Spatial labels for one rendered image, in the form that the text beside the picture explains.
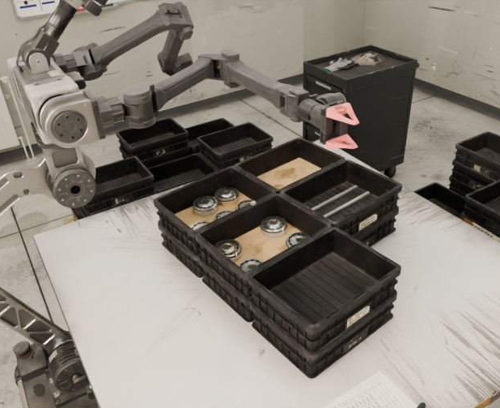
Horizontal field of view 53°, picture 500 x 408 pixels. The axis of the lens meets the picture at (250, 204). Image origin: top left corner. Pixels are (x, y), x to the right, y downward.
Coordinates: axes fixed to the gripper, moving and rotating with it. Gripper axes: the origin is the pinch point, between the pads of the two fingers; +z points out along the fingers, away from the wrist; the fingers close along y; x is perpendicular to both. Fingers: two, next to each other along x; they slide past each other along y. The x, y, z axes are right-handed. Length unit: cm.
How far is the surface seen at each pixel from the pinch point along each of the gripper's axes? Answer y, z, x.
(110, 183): 96, -182, 24
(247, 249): 62, -45, 8
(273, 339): 72, -12, 18
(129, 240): 75, -93, 39
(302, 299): 62, -13, 6
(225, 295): 71, -37, 22
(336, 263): 62, -21, -14
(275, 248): 62, -40, -1
